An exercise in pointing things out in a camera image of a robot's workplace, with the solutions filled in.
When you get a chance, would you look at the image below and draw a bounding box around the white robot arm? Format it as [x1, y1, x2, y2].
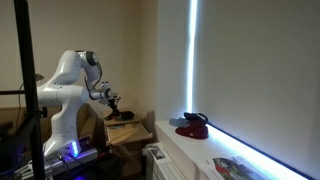
[37, 50, 118, 161]

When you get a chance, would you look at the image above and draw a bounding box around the grey folded cloth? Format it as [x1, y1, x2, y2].
[169, 118, 190, 128]

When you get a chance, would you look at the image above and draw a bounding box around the robot base platform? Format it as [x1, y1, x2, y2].
[13, 139, 101, 180]

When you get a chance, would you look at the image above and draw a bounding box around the white radiator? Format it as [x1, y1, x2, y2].
[144, 143, 186, 180]

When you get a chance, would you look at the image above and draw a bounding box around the black metal stand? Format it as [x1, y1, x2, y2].
[1, 0, 46, 180]

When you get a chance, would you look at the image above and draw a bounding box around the cardboard box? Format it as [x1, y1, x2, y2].
[40, 104, 105, 147]

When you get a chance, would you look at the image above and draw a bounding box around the black sock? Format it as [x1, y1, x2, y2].
[106, 113, 120, 120]

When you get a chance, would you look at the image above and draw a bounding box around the colourful magazine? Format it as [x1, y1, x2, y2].
[198, 156, 268, 180]

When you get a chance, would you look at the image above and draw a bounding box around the white roller blind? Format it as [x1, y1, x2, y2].
[193, 0, 320, 180]

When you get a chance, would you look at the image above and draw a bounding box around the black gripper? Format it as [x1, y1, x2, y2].
[108, 97, 120, 115]

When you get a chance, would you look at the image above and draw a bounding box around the black bowl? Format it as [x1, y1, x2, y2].
[120, 111, 134, 120]

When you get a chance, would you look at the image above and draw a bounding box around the small wooden table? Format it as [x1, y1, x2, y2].
[104, 113, 153, 179]

